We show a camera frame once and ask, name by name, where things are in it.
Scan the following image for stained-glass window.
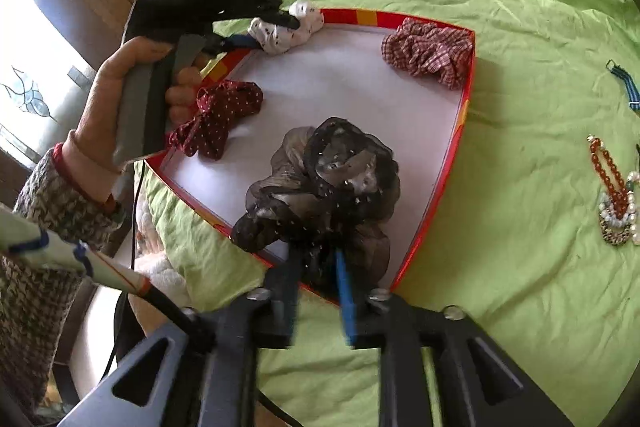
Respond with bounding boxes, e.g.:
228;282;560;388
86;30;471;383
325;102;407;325
0;0;97;168

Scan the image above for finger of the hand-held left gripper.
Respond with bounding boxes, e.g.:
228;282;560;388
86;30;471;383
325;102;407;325
199;34;258;58
212;7;302;32

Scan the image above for black sheer scrunchie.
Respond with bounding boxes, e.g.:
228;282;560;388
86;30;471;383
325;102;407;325
231;117;402;299

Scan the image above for white printed scrunchie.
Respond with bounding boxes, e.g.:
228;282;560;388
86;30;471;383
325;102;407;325
248;0;326;56

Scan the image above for multicoloured small-bead bracelet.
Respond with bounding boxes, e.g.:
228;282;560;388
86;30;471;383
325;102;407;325
602;222;636;249

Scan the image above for blue striped band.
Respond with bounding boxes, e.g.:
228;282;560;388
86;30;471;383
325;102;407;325
606;59;640;112

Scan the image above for white tray with red rim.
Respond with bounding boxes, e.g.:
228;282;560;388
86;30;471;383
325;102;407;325
144;7;477;309

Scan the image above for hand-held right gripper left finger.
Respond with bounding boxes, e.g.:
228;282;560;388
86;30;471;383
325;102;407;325
57;257;301;427

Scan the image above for person's left forearm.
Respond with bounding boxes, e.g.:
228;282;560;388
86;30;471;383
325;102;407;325
0;131;127;410

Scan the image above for red bead bracelet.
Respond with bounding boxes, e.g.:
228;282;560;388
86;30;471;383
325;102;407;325
588;135;632;221

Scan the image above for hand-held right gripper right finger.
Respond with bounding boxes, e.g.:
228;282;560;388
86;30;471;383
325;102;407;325
335;251;575;427

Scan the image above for white printed sleeve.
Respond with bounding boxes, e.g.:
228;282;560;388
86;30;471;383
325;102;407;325
0;204;152;299

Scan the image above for green bed sheet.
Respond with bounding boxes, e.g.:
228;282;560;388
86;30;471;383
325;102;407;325
134;0;640;427

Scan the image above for white fluffy cloth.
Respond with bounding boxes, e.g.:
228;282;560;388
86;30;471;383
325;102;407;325
131;201;187;305

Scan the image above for dark red polka-dot scrunchie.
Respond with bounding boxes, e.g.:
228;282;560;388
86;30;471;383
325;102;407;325
168;79;265;160

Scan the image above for person's left hand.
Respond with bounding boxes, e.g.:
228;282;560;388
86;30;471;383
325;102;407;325
67;38;203;202

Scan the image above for red plaid scrunchie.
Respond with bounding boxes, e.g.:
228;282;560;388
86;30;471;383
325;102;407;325
381;18;475;90

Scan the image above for white pearl bracelet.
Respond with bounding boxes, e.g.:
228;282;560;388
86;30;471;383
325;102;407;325
599;201;640;234

